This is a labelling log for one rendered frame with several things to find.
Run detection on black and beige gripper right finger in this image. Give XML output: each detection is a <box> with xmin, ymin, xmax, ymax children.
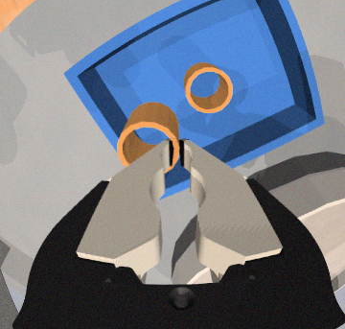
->
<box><xmin>179</xmin><ymin>138</ymin><xmax>345</xmax><ymax>329</ymax></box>

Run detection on bronze bushing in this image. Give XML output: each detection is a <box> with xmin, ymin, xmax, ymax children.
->
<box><xmin>183</xmin><ymin>62</ymin><xmax>233</xmax><ymax>113</ymax></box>
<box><xmin>117</xmin><ymin>102</ymin><xmax>179</xmax><ymax>173</ymax></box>

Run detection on blue crate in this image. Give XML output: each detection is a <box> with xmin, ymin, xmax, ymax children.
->
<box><xmin>63</xmin><ymin>0</ymin><xmax>325</xmax><ymax>169</ymax></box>

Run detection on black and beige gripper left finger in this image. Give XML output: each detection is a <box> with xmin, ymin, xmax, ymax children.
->
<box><xmin>12</xmin><ymin>138</ymin><xmax>173</xmax><ymax>329</ymax></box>

